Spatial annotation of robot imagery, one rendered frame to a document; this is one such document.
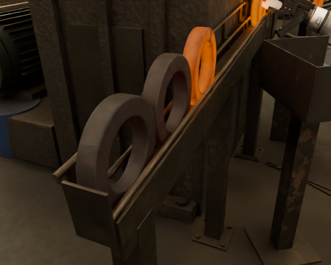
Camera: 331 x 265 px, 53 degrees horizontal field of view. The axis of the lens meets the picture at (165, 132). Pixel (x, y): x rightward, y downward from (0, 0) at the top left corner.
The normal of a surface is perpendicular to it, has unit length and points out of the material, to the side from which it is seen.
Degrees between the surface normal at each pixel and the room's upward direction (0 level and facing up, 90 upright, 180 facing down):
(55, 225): 0
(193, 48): 47
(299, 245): 0
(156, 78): 42
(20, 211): 0
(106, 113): 24
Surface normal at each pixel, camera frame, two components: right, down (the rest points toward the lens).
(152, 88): -0.34, -0.16
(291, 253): -0.03, -0.88
